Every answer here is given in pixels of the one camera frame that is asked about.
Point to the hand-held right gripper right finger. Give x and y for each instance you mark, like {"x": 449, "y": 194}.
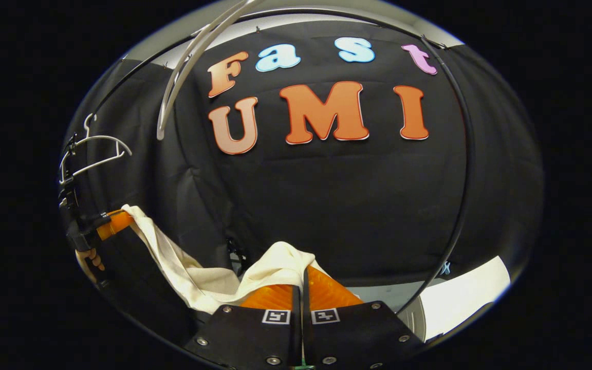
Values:
{"x": 352, "y": 334}

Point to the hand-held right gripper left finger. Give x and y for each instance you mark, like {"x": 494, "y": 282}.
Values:
{"x": 244, "y": 334}

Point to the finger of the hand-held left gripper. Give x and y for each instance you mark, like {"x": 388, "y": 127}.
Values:
{"x": 116, "y": 223}

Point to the cream shirt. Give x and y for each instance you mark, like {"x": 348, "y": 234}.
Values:
{"x": 208, "y": 288}

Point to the white plastic hanger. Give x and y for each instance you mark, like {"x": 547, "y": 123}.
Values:
{"x": 98, "y": 137}
{"x": 167, "y": 103}

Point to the black clothes rack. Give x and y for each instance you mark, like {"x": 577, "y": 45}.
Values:
{"x": 469, "y": 159}

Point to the white flat board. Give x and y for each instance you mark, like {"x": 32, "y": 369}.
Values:
{"x": 470, "y": 293}

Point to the black backdrop cloth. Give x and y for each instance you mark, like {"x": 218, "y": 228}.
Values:
{"x": 327, "y": 195}

